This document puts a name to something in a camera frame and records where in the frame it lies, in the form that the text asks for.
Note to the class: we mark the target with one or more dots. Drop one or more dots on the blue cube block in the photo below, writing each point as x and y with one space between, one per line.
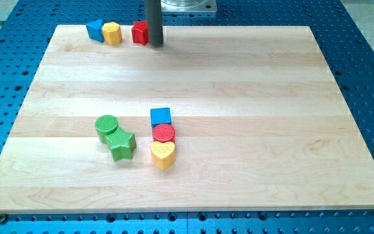
160 116

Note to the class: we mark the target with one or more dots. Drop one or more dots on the red circle block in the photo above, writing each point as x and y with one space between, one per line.
164 132

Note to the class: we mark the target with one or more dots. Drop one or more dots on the yellow heart block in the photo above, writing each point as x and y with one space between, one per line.
163 154

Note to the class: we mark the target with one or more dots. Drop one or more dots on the green circle block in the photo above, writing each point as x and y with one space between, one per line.
105 125

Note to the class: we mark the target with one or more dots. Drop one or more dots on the green star block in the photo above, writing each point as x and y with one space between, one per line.
121 144

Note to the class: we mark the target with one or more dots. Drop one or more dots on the red star block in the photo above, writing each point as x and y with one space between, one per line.
140 32

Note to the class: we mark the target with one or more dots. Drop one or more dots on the yellow hexagon block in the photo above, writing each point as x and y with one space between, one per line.
112 33

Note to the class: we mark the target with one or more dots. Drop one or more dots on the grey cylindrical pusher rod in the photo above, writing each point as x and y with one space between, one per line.
154 22

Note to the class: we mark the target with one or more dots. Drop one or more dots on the blue triangle block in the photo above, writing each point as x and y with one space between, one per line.
94 29

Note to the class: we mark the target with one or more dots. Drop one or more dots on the blue perforated metal table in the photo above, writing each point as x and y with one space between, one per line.
27 30

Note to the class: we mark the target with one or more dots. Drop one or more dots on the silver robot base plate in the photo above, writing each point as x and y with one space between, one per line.
189 6

